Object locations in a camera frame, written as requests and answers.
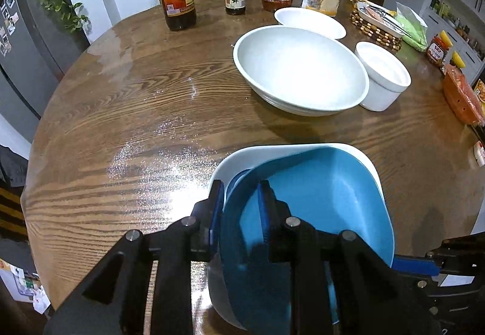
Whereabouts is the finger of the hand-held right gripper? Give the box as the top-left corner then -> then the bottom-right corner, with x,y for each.
393,237 -> 485,280
415,280 -> 485,335

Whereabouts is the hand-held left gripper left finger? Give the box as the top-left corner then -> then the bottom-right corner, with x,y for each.
43,180 -> 226,335

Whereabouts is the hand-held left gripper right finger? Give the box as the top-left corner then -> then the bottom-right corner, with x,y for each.
257,180 -> 443,335

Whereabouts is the white square dish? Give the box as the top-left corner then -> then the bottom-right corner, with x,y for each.
208,143 -> 387,332

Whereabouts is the blue square plate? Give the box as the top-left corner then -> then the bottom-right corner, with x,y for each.
221,146 -> 395,335

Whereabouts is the large white bowl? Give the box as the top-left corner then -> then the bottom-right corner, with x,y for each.
232,25 -> 370,117

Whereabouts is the white ramekin bowl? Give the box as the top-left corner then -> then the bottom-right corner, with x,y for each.
355,41 -> 412,111

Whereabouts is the white oval plate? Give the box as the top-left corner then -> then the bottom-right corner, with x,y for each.
274,7 -> 347,40

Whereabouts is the orange packet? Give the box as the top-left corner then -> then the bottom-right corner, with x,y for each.
443,64 -> 485,126

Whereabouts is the pile of bags and papers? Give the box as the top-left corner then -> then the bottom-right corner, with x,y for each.
0,259 -> 51,315

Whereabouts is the wooden slatted chair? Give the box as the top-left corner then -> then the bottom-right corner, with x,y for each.
0,185 -> 28,241

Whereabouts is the yellow lidded jar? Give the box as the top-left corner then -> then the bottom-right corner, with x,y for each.
441,51 -> 467,76

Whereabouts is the red chili jar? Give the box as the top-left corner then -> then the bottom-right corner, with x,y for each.
425,30 -> 453,68

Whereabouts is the clear snack packet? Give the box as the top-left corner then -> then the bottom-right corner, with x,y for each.
358,4 -> 408,36

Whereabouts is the green packet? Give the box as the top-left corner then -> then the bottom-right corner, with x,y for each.
395,2 -> 429,52

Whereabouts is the grey refrigerator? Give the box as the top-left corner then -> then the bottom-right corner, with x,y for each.
0,0 -> 92,139

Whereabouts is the white storage shelf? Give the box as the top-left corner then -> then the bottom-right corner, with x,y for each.
428,0 -> 485,82

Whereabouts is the group of fridge photo magnets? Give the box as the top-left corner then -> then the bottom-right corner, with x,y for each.
0,0 -> 20,55

